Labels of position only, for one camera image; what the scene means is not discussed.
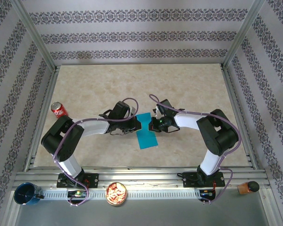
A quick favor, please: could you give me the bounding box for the slotted cable duct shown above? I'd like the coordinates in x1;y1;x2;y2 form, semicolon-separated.
41;189;202;199

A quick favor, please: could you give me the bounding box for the gripper thin black cable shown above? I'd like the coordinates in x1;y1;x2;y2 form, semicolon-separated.
109;128;133;137
166;124;181;134

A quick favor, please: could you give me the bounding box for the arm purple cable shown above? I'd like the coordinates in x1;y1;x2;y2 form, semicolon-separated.
149;94;241;205
53;97;139;208

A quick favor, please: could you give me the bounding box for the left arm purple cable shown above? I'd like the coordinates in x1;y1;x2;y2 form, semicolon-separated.
53;97;139;208

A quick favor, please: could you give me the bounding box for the right gripper thin black cable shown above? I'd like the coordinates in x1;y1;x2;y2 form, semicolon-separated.
166;124;181;134

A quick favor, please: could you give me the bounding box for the brown jar with black lid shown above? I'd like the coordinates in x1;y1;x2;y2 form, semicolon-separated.
236;181;260;195

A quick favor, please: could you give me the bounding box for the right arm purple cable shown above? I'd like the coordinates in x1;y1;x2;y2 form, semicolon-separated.
149;94;241;205

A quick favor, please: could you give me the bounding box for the bowl of red food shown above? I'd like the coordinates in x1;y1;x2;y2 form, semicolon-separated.
105;181;128;206

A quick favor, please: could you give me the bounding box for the blue mug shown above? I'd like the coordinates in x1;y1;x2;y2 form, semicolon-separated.
14;183;44;206

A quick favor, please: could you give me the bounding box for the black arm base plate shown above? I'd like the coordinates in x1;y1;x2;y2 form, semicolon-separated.
182;171;225;188
57;173;100;188

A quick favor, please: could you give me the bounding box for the aluminium side rail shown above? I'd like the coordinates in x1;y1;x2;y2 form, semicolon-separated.
23;66;61;171
220;65;259;170

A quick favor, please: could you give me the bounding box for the aluminium frame post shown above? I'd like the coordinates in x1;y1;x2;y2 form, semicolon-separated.
10;0;58;71
221;0;267;70

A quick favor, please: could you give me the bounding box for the left gripper thin black cable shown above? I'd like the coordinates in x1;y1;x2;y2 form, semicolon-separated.
109;128;133;137

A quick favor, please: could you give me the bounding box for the red soda can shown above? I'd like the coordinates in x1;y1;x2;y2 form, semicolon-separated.
50;101;69;119

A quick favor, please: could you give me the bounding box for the small circuit board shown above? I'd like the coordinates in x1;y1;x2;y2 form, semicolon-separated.
67;190;88;198
200;189;216;198

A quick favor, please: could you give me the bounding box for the grey metal shelf panel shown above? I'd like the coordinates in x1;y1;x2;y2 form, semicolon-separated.
14;197;270;226

